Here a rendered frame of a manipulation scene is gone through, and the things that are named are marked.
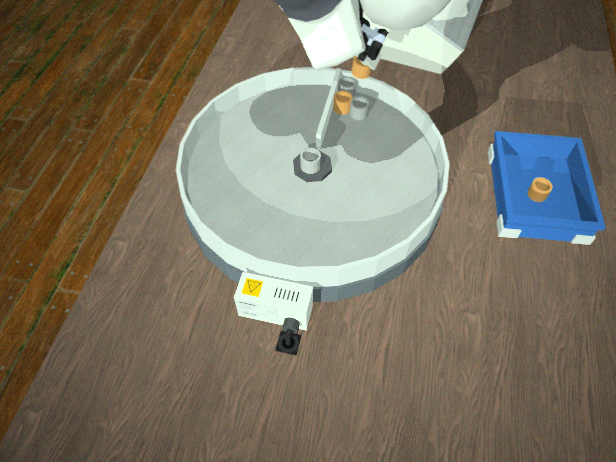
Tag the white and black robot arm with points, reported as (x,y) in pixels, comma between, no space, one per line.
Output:
(329,31)

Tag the grey metal bushing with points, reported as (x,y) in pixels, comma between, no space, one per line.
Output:
(310,154)
(347,84)
(359,113)

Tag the bronze bushing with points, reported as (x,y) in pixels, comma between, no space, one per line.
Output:
(537,195)
(358,70)
(342,107)

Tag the blue open crate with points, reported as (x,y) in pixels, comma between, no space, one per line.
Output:
(561,160)

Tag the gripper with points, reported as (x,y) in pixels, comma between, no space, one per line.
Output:
(374,41)

